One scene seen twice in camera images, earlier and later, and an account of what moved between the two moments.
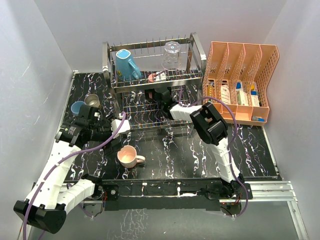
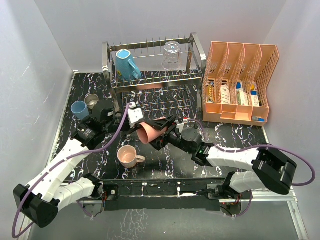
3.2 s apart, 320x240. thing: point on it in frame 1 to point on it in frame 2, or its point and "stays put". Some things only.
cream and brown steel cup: [92, 100] stays put
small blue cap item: [255, 118] stays put
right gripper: [147, 93] to [161, 142]
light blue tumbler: [75, 107] stays put
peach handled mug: [127, 156] stays put
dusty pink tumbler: [151, 78] to [146, 133]
